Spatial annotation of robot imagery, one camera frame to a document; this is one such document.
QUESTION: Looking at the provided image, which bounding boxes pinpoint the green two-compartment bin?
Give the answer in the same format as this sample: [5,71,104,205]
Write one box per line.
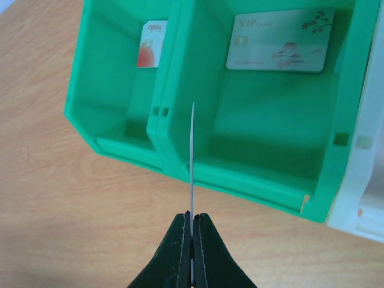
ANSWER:
[64,1,381,223]

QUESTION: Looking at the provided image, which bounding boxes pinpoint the white translucent bin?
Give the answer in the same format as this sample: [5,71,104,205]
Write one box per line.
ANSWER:
[326,8,383,242]

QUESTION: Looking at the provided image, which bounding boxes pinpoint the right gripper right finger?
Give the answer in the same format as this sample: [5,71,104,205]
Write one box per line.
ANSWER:
[193,213,256,287]

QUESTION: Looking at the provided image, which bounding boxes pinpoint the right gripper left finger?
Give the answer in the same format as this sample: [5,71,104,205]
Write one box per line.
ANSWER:
[128,212,191,288]

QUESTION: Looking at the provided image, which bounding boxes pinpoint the grey card in bin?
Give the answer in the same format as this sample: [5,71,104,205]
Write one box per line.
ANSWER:
[226,7,335,73]

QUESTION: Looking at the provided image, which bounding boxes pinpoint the card with red circles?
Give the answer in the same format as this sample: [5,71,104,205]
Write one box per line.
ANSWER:
[137,20,168,68]

